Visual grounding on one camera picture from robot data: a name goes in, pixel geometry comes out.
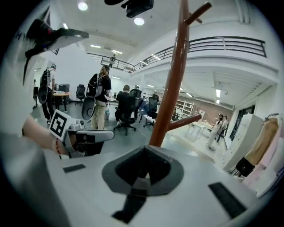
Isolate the black camera device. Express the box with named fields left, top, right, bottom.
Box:
left=104, top=0, right=154, bottom=19

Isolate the red wooden coat stand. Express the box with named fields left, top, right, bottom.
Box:
left=148, top=0, right=213, bottom=148

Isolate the black device with grey plate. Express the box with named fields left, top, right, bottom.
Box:
left=23, top=19, right=89, bottom=86

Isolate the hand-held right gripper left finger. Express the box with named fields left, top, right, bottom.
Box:
left=43, top=145, right=147, bottom=227

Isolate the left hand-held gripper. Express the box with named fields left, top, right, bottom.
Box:
left=48, top=109, right=115, bottom=159

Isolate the pink hanging garment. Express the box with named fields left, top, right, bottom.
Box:
left=241, top=124, right=284, bottom=199

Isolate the red bracelet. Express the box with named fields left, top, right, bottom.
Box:
left=54, top=137, right=62, bottom=155

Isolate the tan hanging jacket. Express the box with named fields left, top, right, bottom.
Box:
left=244, top=117, right=280, bottom=166

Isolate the blue office chair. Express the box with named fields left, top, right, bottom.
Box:
left=138, top=99, right=150, bottom=117

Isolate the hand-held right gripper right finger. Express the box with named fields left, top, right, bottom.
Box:
left=142, top=145, right=274, bottom=227

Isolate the black mezzanine railing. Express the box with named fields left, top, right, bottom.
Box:
left=86, top=36, right=267, bottom=74

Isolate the person's left forearm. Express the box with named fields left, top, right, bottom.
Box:
left=21, top=114, right=67, bottom=156

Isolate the dark doorway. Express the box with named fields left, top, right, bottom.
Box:
left=229, top=105, right=256, bottom=142

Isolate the white table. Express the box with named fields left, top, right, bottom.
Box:
left=185, top=121, right=212, bottom=142

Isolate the black office chair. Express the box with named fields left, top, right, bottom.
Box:
left=114, top=88, right=144, bottom=136
left=143, top=94, right=160, bottom=129
left=75, top=84, right=87, bottom=106

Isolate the person's white clothing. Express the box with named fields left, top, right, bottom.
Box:
left=0, top=130, right=67, bottom=227

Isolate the black hanging garment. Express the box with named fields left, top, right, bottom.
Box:
left=235, top=156, right=256, bottom=178

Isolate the white shelving unit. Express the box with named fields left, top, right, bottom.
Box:
left=175, top=99, right=196, bottom=120

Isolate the grey locker cabinet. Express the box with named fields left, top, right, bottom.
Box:
left=221, top=113, right=264, bottom=176

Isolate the round wooden table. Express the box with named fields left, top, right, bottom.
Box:
left=52, top=92, right=72, bottom=112

